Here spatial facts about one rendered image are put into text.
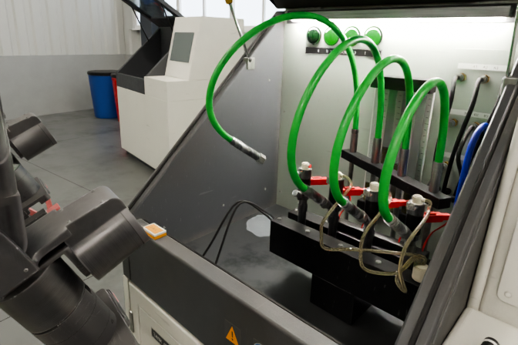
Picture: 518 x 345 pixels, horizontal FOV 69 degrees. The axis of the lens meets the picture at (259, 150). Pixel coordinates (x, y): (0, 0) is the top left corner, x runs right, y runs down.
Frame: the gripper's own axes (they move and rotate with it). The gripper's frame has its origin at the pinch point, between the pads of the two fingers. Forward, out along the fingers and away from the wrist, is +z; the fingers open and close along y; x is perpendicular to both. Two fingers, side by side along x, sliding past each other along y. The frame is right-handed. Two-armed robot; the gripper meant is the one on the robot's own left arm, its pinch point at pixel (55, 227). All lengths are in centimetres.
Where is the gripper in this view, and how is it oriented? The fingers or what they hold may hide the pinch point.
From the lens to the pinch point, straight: 86.3
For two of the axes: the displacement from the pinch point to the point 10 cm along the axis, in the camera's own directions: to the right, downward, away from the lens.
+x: -7.2, 5.7, -4.0
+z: 3.3, 7.8, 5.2
